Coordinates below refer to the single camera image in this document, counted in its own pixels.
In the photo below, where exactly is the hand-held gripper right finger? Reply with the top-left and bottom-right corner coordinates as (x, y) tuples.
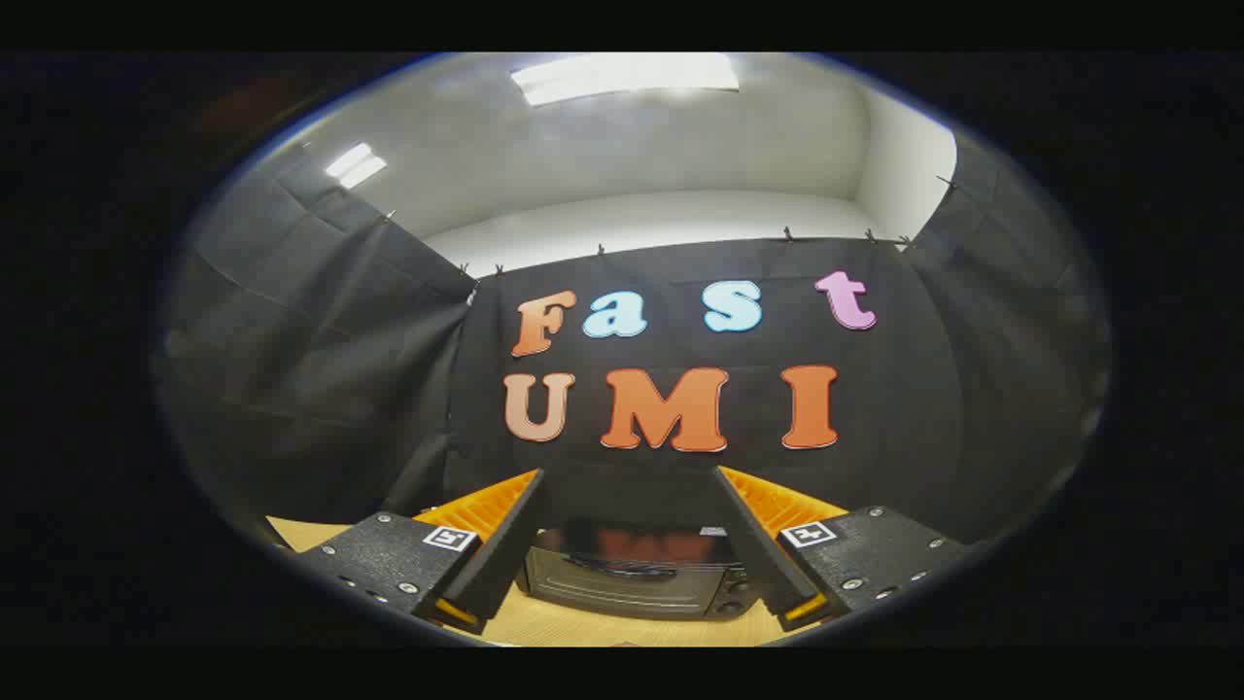
(714, 467), (973, 631)

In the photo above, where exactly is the small ceiling light panel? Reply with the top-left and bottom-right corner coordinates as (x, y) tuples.
(326, 143), (388, 189)

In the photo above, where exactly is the black backdrop cloth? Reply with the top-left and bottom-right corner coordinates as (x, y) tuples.
(155, 136), (1114, 584)

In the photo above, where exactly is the large ceiling light panel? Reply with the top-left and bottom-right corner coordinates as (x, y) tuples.
(512, 53), (740, 106)

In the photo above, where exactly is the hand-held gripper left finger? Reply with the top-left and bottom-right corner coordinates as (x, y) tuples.
(292, 469), (547, 638)

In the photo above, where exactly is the black toaster oven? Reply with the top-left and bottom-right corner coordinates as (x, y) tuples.
(515, 525), (769, 623)

